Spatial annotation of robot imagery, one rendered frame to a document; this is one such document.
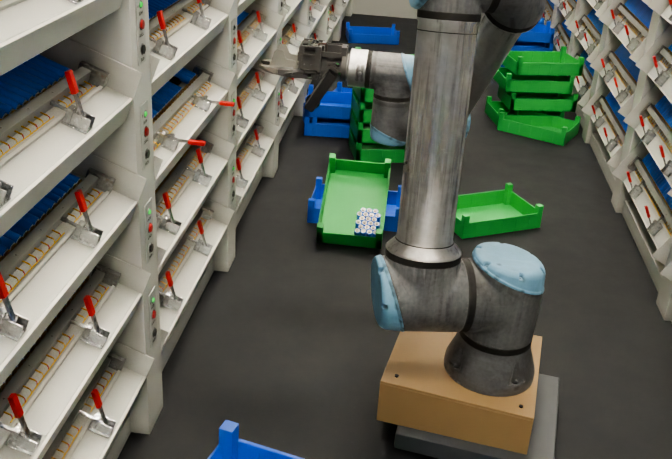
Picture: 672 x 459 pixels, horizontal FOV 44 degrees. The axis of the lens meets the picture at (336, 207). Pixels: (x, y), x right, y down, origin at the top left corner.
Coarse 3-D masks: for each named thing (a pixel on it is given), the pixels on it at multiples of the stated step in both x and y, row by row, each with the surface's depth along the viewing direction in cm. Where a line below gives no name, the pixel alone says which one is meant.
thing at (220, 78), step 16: (192, 64) 212; (208, 64) 211; (208, 80) 211; (224, 80) 212; (208, 96) 205; (224, 96) 211; (192, 112) 193; (208, 112) 197; (176, 128) 182; (192, 128) 186; (160, 160) 157; (176, 160) 176; (160, 176) 164
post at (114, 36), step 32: (128, 0) 135; (96, 32) 138; (128, 32) 138; (128, 64) 140; (128, 128) 145; (128, 160) 147; (128, 224) 153; (128, 256) 156; (160, 352) 175; (160, 384) 178
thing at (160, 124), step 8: (200, 80) 205; (192, 88) 198; (200, 88) 205; (208, 88) 207; (184, 96) 192; (176, 104) 187; (184, 104) 191; (192, 104) 194; (168, 112) 181; (176, 112) 185; (184, 112) 188; (160, 120) 176; (168, 120) 179; (176, 120) 183; (160, 128) 174
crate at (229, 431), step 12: (228, 420) 107; (228, 432) 105; (228, 444) 106; (240, 444) 107; (252, 444) 107; (216, 456) 106; (228, 456) 107; (240, 456) 108; (252, 456) 108; (264, 456) 107; (276, 456) 106; (288, 456) 105
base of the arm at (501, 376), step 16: (464, 336) 169; (448, 352) 174; (464, 352) 169; (480, 352) 167; (496, 352) 165; (512, 352) 166; (528, 352) 169; (448, 368) 173; (464, 368) 169; (480, 368) 167; (496, 368) 166; (512, 368) 167; (528, 368) 169; (464, 384) 169; (480, 384) 167; (496, 384) 166; (512, 384) 167; (528, 384) 170
